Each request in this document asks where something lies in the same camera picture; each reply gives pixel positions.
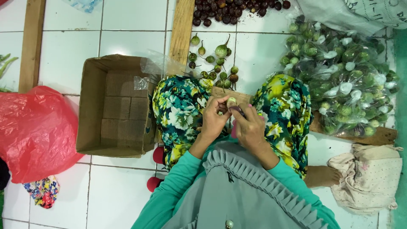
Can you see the person's right hand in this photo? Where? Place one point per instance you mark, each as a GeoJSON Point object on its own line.
{"type": "Point", "coordinates": [251, 128]}

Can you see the person's left hand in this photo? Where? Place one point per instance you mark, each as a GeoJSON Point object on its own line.
{"type": "Point", "coordinates": [212, 120]}

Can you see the person's left fingers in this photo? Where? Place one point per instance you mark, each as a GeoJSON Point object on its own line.
{"type": "Point", "coordinates": [217, 101]}

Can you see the person's right fingers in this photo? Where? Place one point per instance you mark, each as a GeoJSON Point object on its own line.
{"type": "Point", "coordinates": [244, 112]}

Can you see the small dark knife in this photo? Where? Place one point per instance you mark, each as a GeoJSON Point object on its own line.
{"type": "Point", "coordinates": [238, 111]}

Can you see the small peeled round eggplant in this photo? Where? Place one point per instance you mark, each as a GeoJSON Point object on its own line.
{"type": "Point", "coordinates": [231, 101]}

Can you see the pink plastic object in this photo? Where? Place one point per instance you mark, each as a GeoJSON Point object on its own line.
{"type": "Point", "coordinates": [234, 131]}

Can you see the person's floral trousers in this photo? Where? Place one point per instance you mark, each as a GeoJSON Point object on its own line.
{"type": "Point", "coordinates": [178, 108]}

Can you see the group of loose small eggplants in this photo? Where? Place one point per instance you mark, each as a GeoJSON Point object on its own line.
{"type": "Point", "coordinates": [221, 51]}

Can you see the small clear plastic scrap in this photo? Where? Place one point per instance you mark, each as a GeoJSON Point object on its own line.
{"type": "Point", "coordinates": [141, 82]}

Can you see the red plastic stool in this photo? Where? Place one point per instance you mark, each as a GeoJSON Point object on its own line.
{"type": "Point", "coordinates": [158, 155]}

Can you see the person's grey headscarf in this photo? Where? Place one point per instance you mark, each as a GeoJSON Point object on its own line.
{"type": "Point", "coordinates": [235, 197]}

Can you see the pile of dark purple fruits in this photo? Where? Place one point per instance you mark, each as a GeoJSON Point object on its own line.
{"type": "Point", "coordinates": [229, 11]}

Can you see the person's bare foot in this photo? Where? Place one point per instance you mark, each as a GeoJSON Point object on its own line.
{"type": "Point", "coordinates": [322, 176]}

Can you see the open brown cardboard box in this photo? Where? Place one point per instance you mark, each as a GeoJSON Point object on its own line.
{"type": "Point", "coordinates": [116, 108]}

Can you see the heap of bagged green eggplants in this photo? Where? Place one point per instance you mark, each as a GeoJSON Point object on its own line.
{"type": "Point", "coordinates": [343, 79]}

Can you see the pearl brooch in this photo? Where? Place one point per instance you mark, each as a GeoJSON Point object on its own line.
{"type": "Point", "coordinates": [229, 224]}

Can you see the cream dotted cloth bag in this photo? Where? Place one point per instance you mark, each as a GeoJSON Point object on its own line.
{"type": "Point", "coordinates": [365, 178]}

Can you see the white woven sack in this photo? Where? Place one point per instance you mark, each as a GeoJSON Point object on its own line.
{"type": "Point", "coordinates": [349, 14]}

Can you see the green mat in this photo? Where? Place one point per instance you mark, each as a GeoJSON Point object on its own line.
{"type": "Point", "coordinates": [400, 127]}

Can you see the bluish clear plastic bag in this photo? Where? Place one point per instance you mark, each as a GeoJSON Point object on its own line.
{"type": "Point", "coordinates": [84, 4]}

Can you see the red plastic bag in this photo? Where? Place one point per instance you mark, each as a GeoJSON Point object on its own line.
{"type": "Point", "coordinates": [35, 133]}

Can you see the colourful floral cloth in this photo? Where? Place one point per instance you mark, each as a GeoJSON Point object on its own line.
{"type": "Point", "coordinates": [43, 190]}

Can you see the bunch of green beans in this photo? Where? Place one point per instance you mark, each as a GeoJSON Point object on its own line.
{"type": "Point", "coordinates": [6, 65]}

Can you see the dark cloth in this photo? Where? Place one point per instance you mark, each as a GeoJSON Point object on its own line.
{"type": "Point", "coordinates": [3, 173]}

